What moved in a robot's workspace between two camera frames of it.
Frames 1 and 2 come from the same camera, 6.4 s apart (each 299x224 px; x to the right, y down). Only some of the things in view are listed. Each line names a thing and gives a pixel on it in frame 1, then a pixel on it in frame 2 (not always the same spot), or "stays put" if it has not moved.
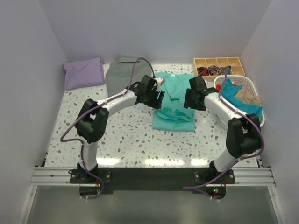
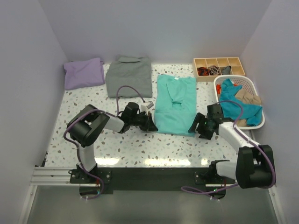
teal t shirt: [173, 115] stays put
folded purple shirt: [85, 73] stays put
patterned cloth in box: [215, 71] stays put
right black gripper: [188, 103] → [204, 135]
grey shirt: [119, 73] stays put
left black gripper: [156, 103] → [148, 125]
